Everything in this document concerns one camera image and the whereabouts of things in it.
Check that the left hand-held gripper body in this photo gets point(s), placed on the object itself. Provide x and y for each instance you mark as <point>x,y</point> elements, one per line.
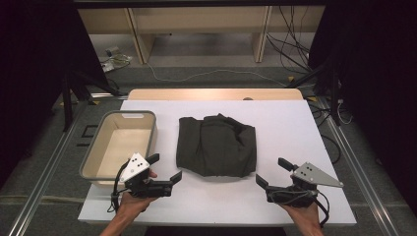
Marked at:
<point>135,164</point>

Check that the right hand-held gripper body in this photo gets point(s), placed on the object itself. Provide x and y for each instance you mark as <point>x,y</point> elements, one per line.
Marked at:
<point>314,177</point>

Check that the beige basket with grey rim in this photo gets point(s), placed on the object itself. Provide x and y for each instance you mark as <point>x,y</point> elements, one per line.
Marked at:
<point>121,147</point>

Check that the dark cloth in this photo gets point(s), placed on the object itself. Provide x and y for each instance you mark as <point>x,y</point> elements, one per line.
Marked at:
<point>216,147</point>

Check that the person's right hand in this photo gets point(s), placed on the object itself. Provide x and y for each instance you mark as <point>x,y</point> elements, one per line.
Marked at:
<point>303,216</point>

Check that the person's left hand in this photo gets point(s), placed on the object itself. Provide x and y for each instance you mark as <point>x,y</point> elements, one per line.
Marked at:
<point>131,205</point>

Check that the white table sheet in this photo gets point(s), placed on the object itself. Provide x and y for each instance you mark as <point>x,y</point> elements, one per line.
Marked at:
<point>282,131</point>

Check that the person's dark clothing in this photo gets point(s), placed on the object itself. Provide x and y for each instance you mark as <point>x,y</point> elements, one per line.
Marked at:
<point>213,231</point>

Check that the light wooden table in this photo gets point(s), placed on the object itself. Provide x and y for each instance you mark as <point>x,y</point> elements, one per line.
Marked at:
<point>196,94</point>

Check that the black metal stand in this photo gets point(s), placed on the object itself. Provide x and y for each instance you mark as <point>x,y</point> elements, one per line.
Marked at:
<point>67,101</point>
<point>334,95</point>

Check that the black curtain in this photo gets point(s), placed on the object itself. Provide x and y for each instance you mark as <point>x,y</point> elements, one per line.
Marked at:
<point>32,65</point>
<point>377,82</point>

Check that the light wooden desk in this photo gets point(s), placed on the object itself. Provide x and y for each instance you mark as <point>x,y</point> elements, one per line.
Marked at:
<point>203,19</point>

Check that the aluminium floor rail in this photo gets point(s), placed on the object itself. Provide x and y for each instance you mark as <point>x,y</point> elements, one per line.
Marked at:
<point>42,177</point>
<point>360,173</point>

